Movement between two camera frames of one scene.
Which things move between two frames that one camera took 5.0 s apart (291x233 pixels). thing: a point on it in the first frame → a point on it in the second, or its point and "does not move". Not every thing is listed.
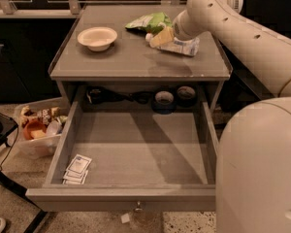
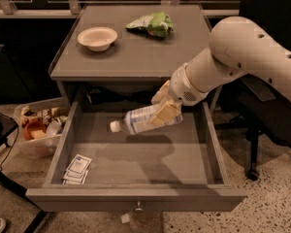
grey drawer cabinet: (129, 52) does not move
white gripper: (178, 28) → (181, 87)
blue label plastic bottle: (188, 46) → (140, 119)
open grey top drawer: (132, 155) does not move
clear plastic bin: (38, 126) does not move
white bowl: (97, 39) does not move
